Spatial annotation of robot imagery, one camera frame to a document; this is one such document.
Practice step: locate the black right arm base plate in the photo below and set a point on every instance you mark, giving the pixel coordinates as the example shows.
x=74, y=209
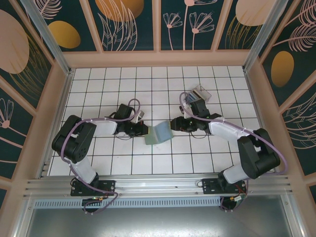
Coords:
x=209, y=187

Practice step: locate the grey metal sheet panel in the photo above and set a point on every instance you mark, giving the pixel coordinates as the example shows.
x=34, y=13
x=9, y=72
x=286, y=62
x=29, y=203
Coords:
x=158, y=222

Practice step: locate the blue credit card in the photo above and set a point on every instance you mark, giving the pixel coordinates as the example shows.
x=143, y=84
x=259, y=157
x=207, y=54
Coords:
x=191, y=98

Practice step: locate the clear plastic card box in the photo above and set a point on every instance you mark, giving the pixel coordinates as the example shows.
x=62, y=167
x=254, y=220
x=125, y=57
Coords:
x=203, y=93

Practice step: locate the aluminium frame post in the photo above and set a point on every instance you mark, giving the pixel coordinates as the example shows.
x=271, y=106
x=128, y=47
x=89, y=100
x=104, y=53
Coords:
x=52, y=42
x=265, y=37

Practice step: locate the long aluminium base rail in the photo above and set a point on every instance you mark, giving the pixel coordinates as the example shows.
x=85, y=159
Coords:
x=158, y=184

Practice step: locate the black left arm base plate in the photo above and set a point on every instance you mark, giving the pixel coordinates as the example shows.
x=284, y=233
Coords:
x=108, y=187

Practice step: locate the aluminium side rail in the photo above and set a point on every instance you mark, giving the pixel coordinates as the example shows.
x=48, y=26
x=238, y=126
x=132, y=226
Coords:
x=63, y=98

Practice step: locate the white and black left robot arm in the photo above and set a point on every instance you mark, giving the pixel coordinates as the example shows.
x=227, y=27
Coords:
x=84, y=148

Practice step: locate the green card holder with sleeves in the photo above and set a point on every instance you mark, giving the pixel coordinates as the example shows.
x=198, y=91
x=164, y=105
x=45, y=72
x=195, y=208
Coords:
x=163, y=132

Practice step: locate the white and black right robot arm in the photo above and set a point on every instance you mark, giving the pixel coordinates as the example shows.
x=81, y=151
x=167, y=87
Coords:
x=261, y=153

